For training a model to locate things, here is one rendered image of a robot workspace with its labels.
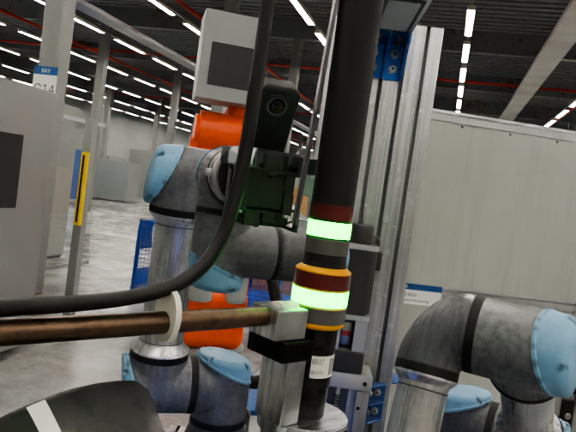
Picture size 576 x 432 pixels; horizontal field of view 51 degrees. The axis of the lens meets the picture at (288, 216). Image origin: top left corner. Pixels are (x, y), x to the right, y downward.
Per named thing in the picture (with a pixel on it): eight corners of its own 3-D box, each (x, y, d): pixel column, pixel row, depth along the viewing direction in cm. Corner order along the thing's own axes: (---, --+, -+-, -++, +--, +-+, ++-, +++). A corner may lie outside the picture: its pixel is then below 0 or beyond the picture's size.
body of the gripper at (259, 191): (302, 234, 63) (270, 222, 74) (314, 151, 62) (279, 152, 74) (230, 225, 60) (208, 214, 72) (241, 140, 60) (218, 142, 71)
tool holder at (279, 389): (279, 461, 41) (299, 319, 41) (218, 422, 46) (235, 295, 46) (364, 436, 47) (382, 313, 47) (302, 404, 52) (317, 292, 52)
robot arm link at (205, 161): (242, 208, 89) (249, 150, 88) (261, 215, 78) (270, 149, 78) (188, 201, 86) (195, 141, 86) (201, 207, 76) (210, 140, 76)
